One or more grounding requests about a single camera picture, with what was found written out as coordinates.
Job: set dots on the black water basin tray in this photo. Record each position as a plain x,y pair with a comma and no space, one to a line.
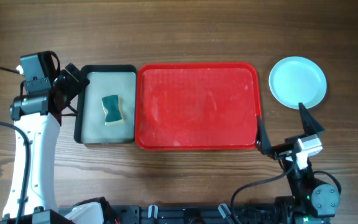
106,80

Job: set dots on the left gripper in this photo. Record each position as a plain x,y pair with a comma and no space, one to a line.
66,83

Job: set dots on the teal plate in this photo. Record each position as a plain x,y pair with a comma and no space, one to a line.
295,80

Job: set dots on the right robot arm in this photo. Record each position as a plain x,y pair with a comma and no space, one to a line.
315,194

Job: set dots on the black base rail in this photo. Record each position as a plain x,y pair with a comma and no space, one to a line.
248,214

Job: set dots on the red plastic tray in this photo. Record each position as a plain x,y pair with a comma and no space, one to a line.
197,106

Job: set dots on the green yellow sponge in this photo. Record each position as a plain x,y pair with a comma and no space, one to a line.
112,110

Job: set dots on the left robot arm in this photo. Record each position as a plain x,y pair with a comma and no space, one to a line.
37,119

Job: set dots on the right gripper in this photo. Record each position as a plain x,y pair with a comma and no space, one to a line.
284,149

